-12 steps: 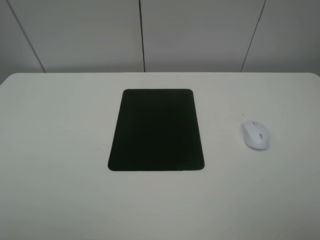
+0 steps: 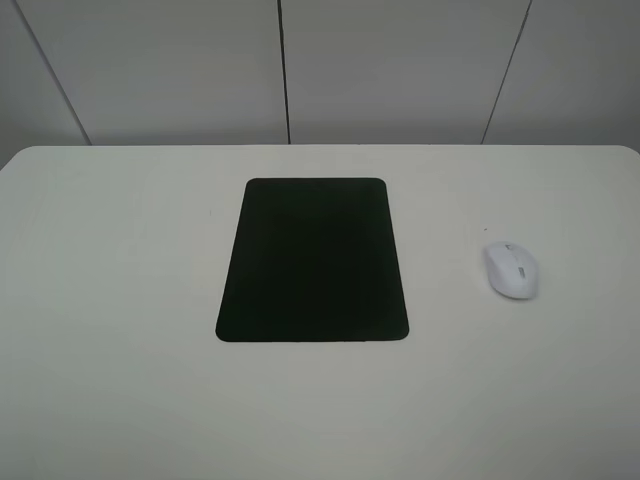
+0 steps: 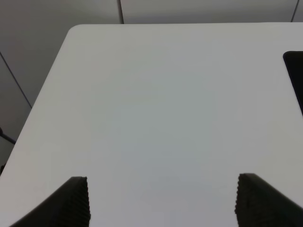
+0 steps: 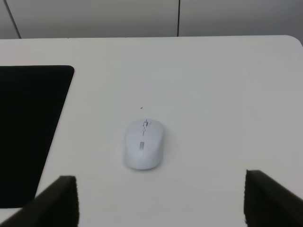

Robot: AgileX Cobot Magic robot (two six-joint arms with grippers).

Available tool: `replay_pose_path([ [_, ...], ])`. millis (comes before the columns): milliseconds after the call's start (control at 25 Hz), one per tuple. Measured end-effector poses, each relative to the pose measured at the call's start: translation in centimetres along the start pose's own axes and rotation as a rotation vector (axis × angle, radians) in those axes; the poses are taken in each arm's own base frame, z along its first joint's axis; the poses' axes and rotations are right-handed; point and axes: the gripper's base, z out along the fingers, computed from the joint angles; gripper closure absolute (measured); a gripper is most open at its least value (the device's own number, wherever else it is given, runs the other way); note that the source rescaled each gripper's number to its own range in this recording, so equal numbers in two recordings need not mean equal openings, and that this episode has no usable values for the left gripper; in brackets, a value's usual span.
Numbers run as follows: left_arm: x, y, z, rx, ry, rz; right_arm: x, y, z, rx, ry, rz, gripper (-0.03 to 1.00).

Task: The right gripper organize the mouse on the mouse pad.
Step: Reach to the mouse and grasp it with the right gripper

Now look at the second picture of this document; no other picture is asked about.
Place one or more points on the black rectangular mouse pad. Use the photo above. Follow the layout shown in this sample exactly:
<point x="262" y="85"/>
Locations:
<point x="313" y="260"/>

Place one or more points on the white wireless computer mouse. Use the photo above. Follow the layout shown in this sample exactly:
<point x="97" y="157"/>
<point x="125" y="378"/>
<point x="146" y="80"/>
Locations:
<point x="512" y="271"/>

